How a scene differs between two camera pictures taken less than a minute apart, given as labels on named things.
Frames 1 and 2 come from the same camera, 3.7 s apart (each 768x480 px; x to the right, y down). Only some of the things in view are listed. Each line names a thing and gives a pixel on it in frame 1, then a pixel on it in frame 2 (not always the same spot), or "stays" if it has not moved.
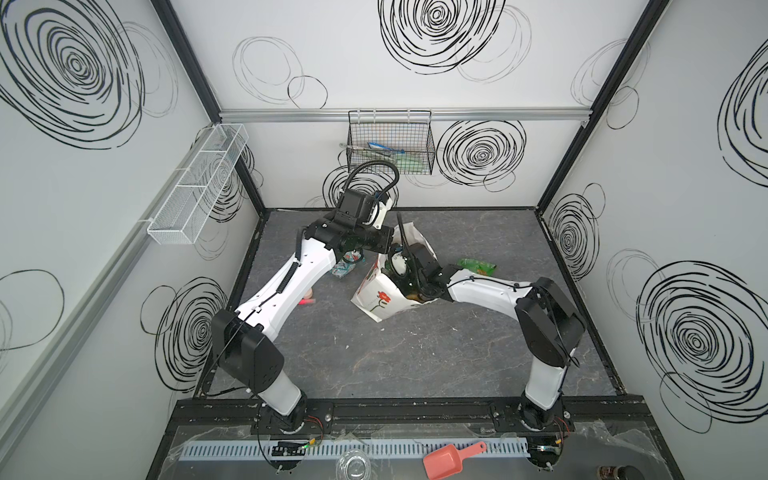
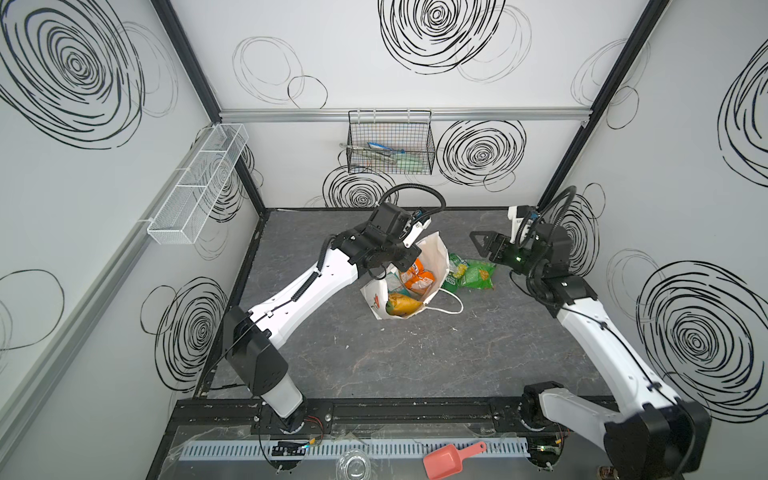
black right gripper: [394, 278] to [490, 240]
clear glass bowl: [353, 465] stays
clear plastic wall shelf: [184, 209] stays
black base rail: [413, 414] stays
